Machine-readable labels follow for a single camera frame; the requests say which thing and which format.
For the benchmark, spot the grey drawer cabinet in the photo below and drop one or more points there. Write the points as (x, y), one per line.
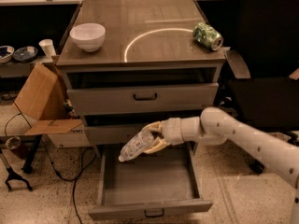
(148, 43)

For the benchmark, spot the brown cardboard box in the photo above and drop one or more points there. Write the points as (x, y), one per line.
(42, 98)

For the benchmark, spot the clear plastic water bottle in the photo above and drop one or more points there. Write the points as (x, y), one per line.
(136, 145)

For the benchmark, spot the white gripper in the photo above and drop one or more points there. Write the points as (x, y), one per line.
(171, 131)

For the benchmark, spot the blue patterned dish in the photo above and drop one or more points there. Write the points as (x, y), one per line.
(25, 54)

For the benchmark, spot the grey top drawer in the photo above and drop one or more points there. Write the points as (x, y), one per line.
(125, 100)

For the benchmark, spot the green soda can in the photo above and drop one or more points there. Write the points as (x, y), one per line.
(207, 36)

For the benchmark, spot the white ceramic bowl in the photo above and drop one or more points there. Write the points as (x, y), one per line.
(88, 36)

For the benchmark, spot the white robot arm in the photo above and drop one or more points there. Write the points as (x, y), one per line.
(214, 127)

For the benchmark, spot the white paper cup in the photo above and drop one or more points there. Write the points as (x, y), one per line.
(47, 47)

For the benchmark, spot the black metal stand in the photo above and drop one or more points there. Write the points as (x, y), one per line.
(11, 174)

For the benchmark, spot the grey bottom drawer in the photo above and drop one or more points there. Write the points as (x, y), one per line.
(156, 185)

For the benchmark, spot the black office chair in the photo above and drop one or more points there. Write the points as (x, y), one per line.
(259, 78)

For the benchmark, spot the white box with print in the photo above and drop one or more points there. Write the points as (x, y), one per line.
(74, 138)

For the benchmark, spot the blue white small bowl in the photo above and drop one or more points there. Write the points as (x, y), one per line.
(6, 53)

